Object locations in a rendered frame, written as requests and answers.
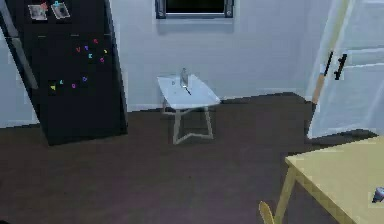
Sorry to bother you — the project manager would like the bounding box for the black door handle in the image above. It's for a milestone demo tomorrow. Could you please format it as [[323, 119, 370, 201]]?
[[334, 53, 348, 81], [324, 50, 334, 77]]

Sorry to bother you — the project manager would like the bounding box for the dark framed window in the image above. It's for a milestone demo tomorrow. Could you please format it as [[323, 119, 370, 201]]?
[[154, 0, 235, 20]]

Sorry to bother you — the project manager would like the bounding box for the clear glass bottle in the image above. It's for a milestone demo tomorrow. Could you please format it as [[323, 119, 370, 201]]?
[[179, 67, 189, 88]]

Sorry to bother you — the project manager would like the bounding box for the photo with red magnet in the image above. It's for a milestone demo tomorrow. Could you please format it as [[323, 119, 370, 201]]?
[[27, 2, 49, 21]]

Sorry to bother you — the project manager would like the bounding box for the grey fridge handle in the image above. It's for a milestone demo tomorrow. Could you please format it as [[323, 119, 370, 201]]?
[[0, 5, 20, 38], [6, 36, 40, 91]]

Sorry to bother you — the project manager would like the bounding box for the yellow wooden dining table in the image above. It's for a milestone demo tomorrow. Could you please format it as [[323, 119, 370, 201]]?
[[273, 135, 384, 224]]

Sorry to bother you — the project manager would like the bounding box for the white room door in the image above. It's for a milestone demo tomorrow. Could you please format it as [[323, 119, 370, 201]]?
[[305, 0, 384, 140]]

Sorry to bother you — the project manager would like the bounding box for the small grey shaker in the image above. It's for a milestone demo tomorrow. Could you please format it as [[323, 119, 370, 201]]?
[[371, 187, 384, 204]]

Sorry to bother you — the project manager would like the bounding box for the small white side table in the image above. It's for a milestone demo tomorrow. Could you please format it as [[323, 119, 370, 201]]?
[[156, 73, 222, 146]]

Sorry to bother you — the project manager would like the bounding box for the photo with blue magnet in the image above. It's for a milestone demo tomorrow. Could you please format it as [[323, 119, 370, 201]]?
[[50, 0, 71, 20]]

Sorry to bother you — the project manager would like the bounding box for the black fridge with magnets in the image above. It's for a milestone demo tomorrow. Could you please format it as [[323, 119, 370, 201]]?
[[0, 0, 129, 147]]

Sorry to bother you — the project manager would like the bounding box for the yellow wooden chair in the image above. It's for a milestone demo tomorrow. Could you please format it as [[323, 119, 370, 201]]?
[[258, 200, 276, 224]]

